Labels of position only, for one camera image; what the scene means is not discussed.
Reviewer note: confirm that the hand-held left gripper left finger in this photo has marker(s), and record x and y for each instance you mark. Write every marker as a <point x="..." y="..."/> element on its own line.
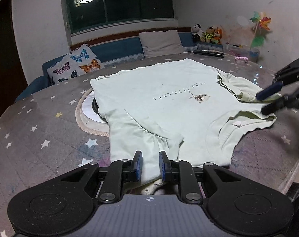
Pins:
<point x="139" y="165"/>

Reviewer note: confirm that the dark window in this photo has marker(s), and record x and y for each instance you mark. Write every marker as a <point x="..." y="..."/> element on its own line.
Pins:
<point x="129" y="2"/>

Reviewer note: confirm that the pale green shirt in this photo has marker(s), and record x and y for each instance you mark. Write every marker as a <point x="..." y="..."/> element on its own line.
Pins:
<point x="164" y="113"/>

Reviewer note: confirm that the clear plastic storage box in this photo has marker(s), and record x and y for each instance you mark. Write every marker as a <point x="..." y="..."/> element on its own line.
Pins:
<point x="243" y="51"/>

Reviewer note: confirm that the beige pillow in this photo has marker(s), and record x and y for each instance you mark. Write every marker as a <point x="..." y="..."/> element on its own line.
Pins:
<point x="161" y="43"/>

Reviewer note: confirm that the orange fox plush toy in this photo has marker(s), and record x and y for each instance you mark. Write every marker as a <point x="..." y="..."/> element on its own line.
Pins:
<point x="218" y="35"/>

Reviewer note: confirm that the butterfly print pillow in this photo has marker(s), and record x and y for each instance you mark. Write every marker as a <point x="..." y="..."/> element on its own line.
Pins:
<point x="73" y="65"/>

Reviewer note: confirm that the round black induction cooktop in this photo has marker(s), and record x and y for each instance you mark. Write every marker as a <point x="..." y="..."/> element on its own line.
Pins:
<point x="95" y="107"/>

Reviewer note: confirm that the brown bear plush toy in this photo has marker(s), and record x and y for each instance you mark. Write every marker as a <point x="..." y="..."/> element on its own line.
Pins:
<point x="208" y="34"/>

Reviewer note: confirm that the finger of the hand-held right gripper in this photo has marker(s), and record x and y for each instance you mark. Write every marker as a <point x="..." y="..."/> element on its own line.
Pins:
<point x="269" y="92"/>
<point x="275" y="105"/>

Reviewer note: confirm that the long black remote control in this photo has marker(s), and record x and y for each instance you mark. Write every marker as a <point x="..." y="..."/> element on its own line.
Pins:
<point x="208" y="53"/>

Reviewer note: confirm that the panda plush toy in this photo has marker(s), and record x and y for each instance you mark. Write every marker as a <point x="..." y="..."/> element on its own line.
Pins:
<point x="196" y="32"/>

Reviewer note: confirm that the colourful pinwheel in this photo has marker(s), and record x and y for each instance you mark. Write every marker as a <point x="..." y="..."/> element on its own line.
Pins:
<point x="261" y="22"/>

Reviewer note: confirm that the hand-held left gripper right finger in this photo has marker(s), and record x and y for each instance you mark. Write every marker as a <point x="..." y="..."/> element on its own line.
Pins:
<point x="162" y="165"/>

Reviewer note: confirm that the blue sofa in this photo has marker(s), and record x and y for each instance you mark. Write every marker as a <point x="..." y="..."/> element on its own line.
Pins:
<point x="115" y="49"/>

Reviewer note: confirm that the dark plaid cloth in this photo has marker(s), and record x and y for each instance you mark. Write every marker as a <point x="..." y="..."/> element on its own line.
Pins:
<point x="297" y="197"/>

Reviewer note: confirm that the dark wooden door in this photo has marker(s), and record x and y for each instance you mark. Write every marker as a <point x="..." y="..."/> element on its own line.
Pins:
<point x="4" y="59"/>

